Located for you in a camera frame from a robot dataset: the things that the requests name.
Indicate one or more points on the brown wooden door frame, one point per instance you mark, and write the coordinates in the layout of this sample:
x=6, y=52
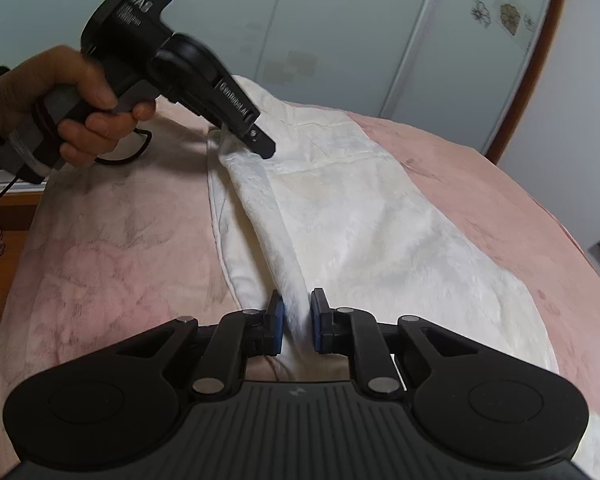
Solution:
x=528, y=82

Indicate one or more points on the person left hand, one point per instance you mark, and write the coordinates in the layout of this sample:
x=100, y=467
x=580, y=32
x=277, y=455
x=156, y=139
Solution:
x=84, y=141

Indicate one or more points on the pink bed blanket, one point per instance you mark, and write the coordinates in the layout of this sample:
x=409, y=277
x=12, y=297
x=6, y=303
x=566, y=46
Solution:
x=114, y=251

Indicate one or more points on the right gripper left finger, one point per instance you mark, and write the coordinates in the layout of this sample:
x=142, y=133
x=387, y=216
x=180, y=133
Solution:
x=226, y=347

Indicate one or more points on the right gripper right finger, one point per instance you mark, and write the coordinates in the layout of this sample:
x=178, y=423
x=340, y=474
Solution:
x=356, y=335

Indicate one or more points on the glass wardrobe door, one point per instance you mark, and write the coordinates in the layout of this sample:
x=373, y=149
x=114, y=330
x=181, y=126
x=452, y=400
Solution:
x=450, y=67

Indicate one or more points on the white fleece pants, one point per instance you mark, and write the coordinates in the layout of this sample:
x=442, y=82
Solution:
x=334, y=210

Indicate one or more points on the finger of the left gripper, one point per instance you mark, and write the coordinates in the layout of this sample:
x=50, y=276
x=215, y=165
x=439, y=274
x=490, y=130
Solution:
x=254, y=138

